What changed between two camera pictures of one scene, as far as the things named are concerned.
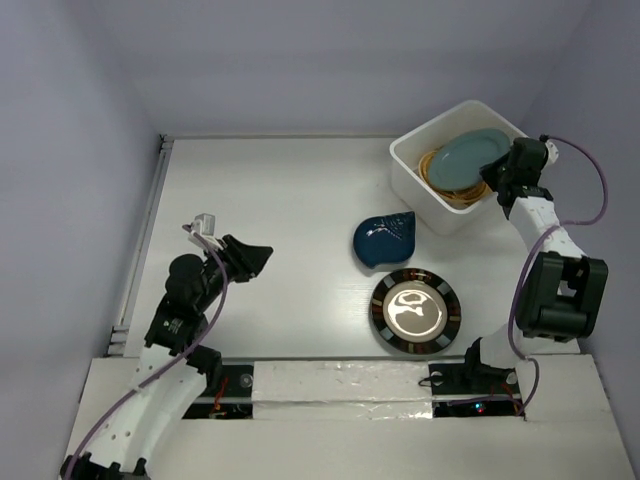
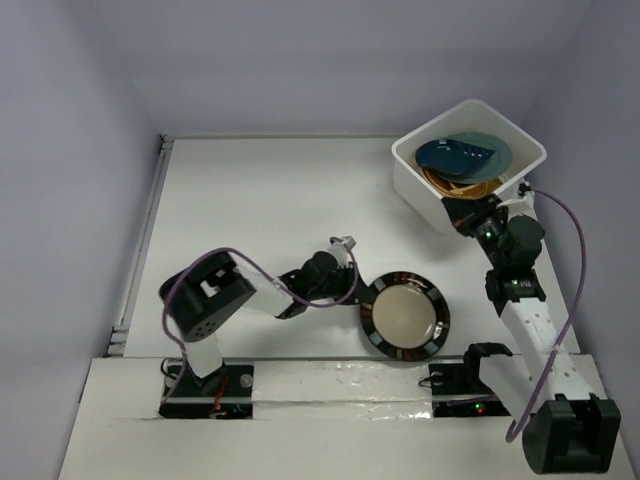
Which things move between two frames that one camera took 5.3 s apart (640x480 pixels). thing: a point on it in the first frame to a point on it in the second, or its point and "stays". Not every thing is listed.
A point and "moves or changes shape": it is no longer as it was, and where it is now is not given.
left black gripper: (247, 260) to (354, 290)
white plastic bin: (440, 212) stays
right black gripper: (488, 171) to (473, 210)
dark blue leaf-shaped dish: (382, 239) to (451, 156)
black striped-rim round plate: (415, 311) moves or changes shape
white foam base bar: (341, 390) stays
